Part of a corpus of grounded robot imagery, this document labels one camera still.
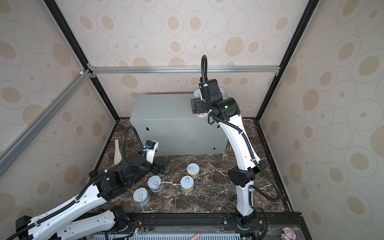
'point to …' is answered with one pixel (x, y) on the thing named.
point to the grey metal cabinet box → (166, 119)
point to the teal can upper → (155, 183)
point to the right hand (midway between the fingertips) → (202, 101)
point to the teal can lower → (141, 196)
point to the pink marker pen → (195, 236)
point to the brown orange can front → (202, 115)
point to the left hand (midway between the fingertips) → (166, 154)
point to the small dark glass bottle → (93, 173)
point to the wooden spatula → (117, 154)
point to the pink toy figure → (288, 234)
